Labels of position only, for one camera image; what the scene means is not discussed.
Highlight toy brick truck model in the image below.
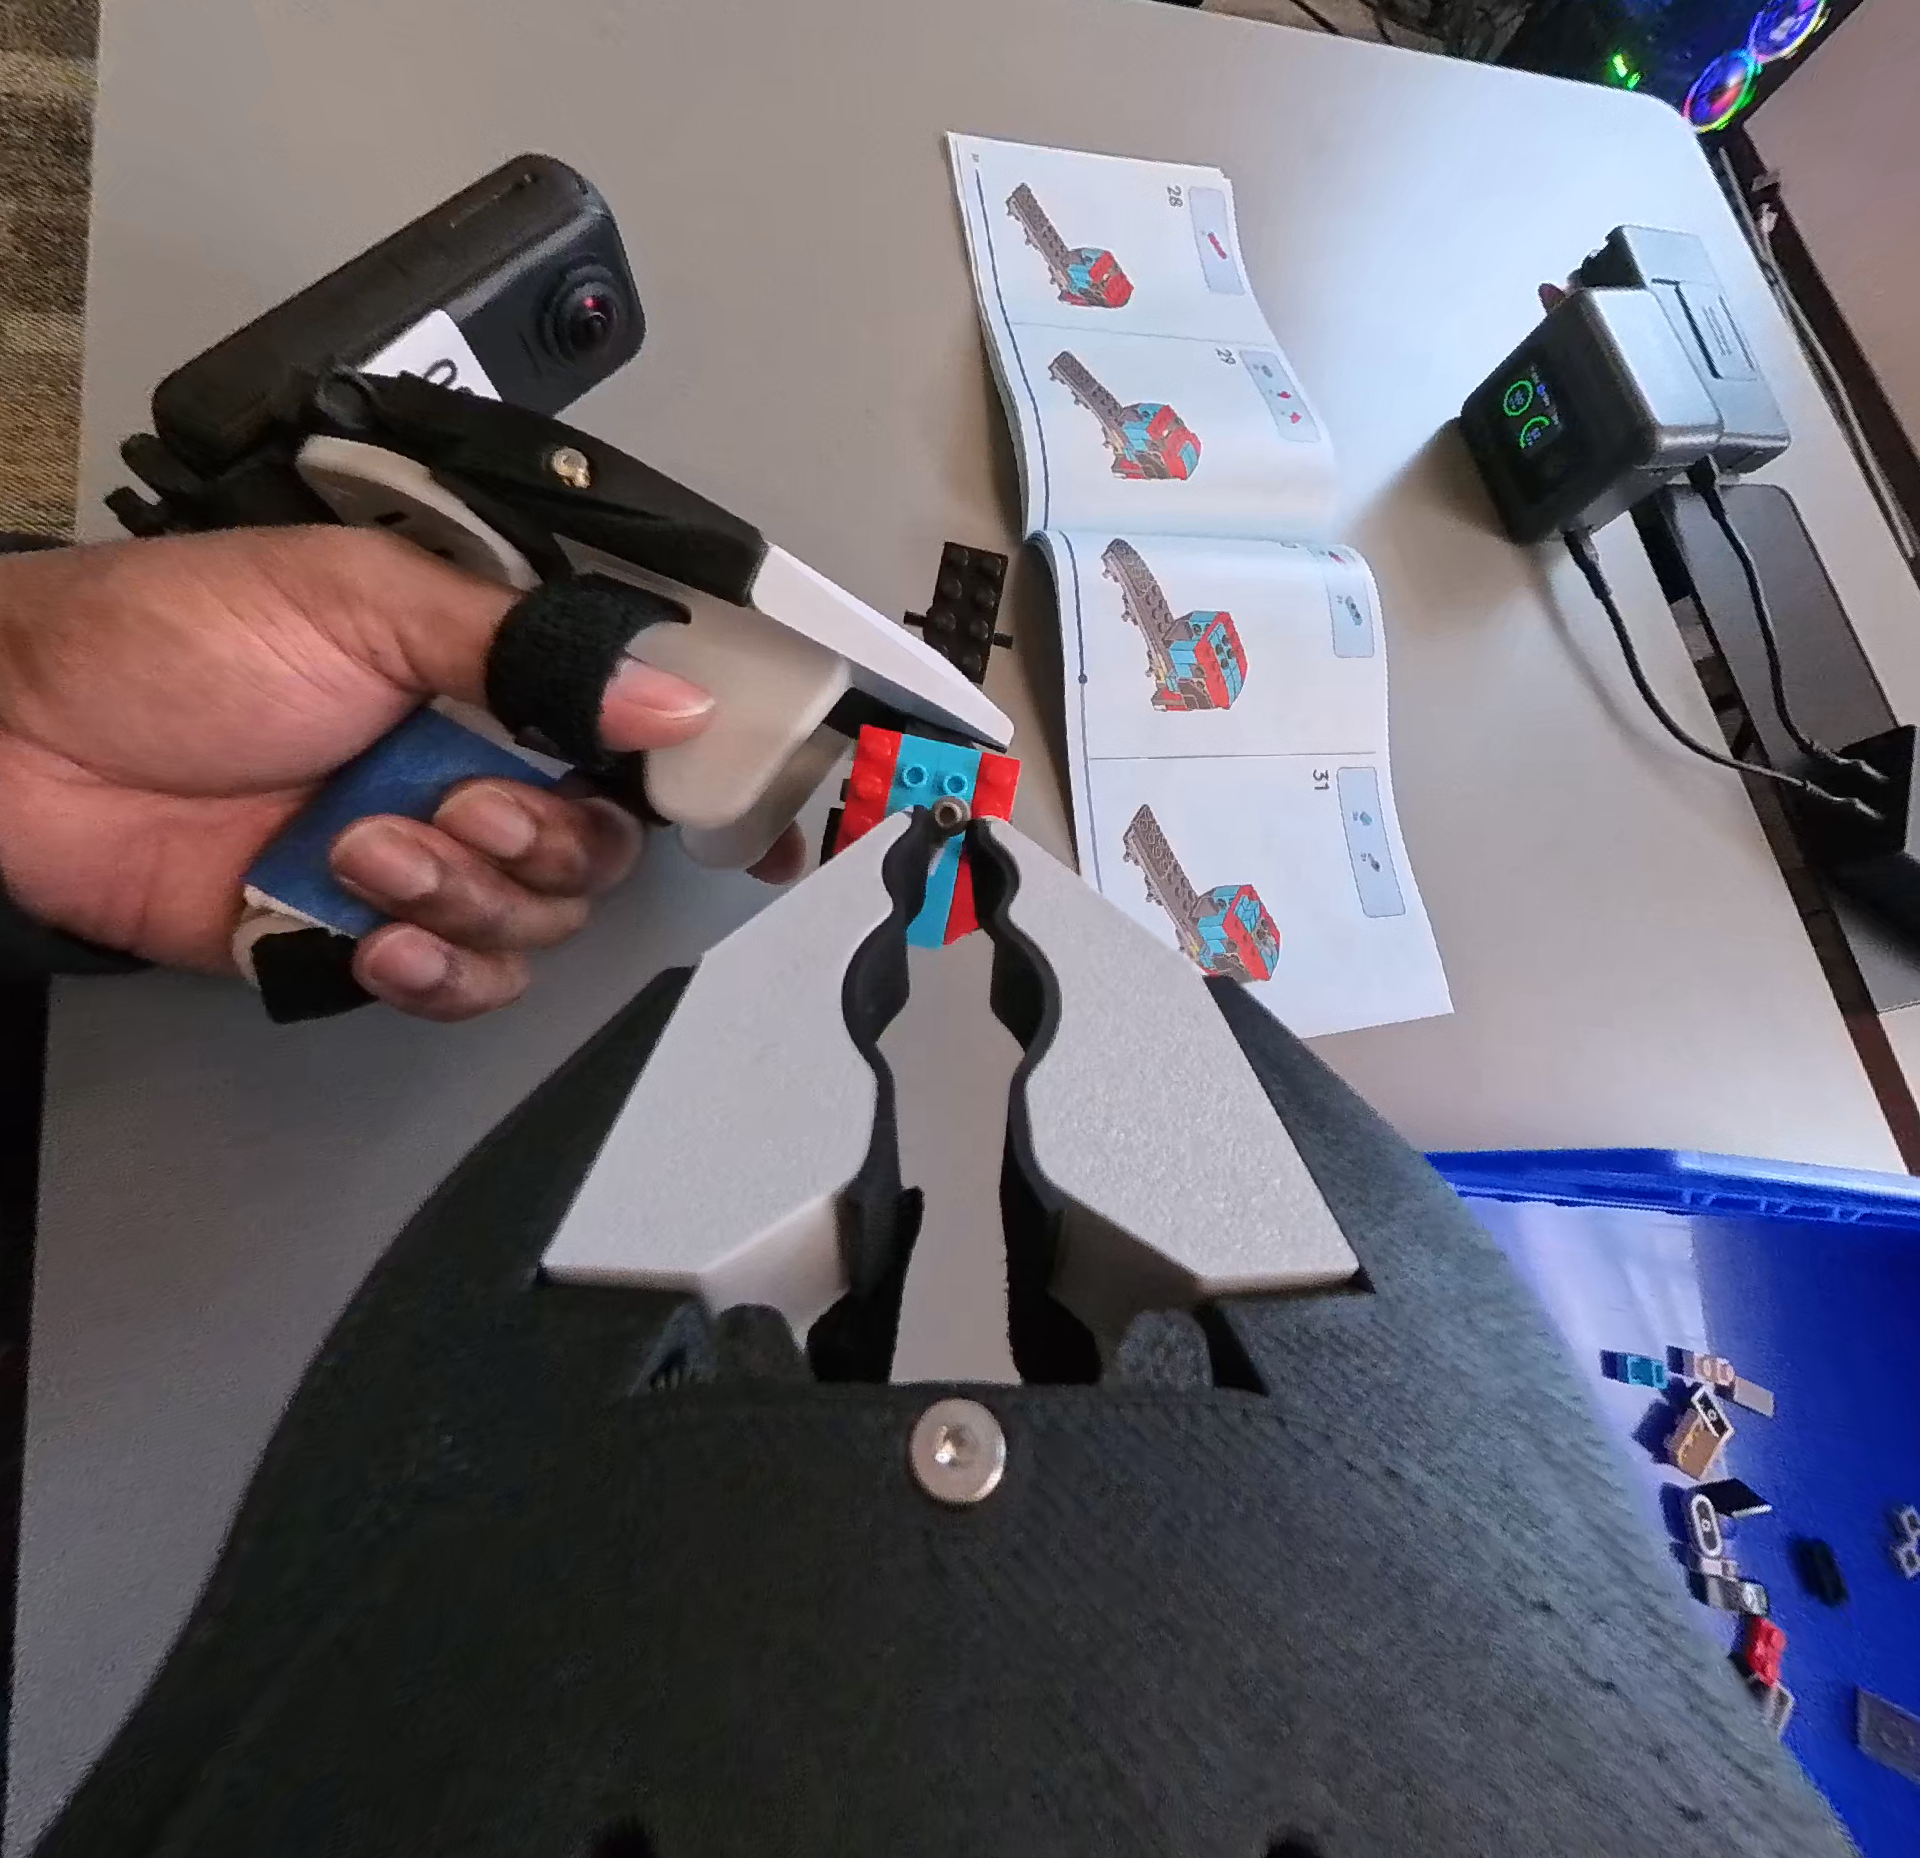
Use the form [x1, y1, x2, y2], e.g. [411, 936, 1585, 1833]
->
[824, 542, 1030, 949]

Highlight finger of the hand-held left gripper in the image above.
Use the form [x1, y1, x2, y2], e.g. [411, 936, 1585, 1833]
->
[751, 538, 1017, 756]

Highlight person's left hand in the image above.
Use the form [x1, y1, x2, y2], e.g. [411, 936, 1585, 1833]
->
[0, 522, 813, 1022]

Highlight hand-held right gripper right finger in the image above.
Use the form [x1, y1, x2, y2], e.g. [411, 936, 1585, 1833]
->
[970, 820, 1364, 1387]

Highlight grey desk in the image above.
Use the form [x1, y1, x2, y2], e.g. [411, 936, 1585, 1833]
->
[0, 0, 1920, 1844]

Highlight black flat tablet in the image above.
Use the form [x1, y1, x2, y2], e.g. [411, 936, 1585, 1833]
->
[1635, 479, 1901, 783]

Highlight blue plastic bin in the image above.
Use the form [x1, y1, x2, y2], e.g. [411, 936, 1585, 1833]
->
[1418, 1145, 1920, 1858]

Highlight black power cable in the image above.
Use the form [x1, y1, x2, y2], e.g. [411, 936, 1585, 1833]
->
[1560, 527, 1886, 820]
[1692, 461, 1859, 767]

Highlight grey power adapter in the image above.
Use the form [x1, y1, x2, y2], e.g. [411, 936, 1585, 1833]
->
[1793, 726, 1920, 900]

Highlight grey battery pack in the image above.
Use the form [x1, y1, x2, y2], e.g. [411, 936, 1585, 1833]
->
[1573, 222, 1795, 475]

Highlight open instruction booklet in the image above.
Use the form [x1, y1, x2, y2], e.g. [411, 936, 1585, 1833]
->
[944, 131, 1459, 1027]

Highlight pile of toy bricks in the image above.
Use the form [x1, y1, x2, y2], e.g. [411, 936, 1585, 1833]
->
[1597, 1339, 1920, 1785]

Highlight computer tower coloured lights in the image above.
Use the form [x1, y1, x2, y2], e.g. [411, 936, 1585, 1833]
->
[1500, 0, 1865, 136]

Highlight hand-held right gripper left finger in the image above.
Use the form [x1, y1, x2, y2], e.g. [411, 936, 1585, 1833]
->
[540, 809, 922, 1379]

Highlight black power station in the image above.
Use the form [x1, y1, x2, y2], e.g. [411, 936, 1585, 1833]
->
[1461, 284, 1727, 545]

